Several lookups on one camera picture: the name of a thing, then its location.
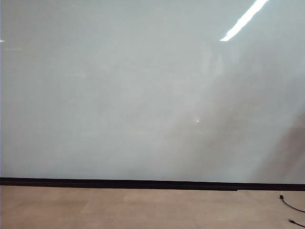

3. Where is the black whiteboard pen tray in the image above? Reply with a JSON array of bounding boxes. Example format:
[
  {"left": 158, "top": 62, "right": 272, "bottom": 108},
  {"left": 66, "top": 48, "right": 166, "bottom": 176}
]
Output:
[{"left": 0, "top": 184, "right": 238, "bottom": 192}]

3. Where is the large white whiteboard black frame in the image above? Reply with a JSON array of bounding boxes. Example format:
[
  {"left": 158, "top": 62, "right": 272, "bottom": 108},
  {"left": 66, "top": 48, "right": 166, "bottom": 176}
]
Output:
[{"left": 0, "top": 0, "right": 305, "bottom": 192}]

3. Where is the thin black cable with connector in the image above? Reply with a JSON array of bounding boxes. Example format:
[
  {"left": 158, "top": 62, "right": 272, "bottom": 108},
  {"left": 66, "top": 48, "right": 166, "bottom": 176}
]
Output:
[{"left": 279, "top": 193, "right": 305, "bottom": 213}]

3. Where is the thin black cable with plug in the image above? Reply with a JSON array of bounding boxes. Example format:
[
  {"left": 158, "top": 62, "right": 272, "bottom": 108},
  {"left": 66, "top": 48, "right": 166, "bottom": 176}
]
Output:
[{"left": 288, "top": 218, "right": 305, "bottom": 228}]

